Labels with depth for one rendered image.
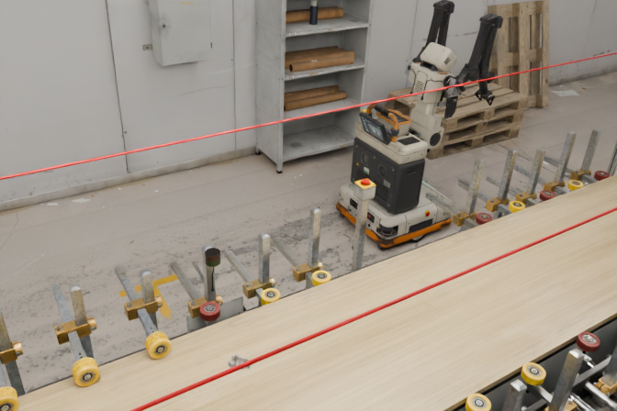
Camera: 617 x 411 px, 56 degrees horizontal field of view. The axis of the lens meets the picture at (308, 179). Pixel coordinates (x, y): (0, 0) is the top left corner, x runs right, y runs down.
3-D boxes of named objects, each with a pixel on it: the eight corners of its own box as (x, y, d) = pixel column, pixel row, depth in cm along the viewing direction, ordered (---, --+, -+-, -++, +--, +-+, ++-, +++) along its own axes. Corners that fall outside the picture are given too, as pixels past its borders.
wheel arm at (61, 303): (50, 291, 230) (49, 283, 228) (60, 288, 232) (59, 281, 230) (81, 377, 194) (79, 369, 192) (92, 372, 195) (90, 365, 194)
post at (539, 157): (518, 220, 347) (536, 148, 323) (521, 218, 349) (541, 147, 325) (522, 223, 344) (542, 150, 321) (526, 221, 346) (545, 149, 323)
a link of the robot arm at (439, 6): (432, -3, 410) (442, 0, 403) (445, -1, 418) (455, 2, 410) (417, 60, 429) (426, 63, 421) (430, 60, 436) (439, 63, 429)
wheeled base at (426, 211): (384, 252, 413) (387, 223, 401) (333, 210, 459) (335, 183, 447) (452, 227, 446) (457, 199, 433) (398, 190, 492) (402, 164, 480)
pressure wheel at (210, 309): (197, 326, 235) (196, 305, 230) (216, 319, 239) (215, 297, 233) (205, 338, 229) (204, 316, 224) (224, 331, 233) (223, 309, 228)
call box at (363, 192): (353, 195, 263) (354, 181, 259) (364, 192, 266) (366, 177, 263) (362, 203, 258) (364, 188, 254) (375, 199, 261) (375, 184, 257)
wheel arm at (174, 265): (170, 269, 263) (169, 261, 260) (177, 266, 264) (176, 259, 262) (208, 328, 231) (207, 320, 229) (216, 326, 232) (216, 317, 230)
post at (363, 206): (349, 273, 284) (356, 195, 262) (357, 271, 287) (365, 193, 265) (354, 279, 281) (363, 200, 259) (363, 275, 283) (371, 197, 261)
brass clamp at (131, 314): (124, 312, 223) (122, 302, 220) (158, 301, 229) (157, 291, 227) (129, 322, 218) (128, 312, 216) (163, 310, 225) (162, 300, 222)
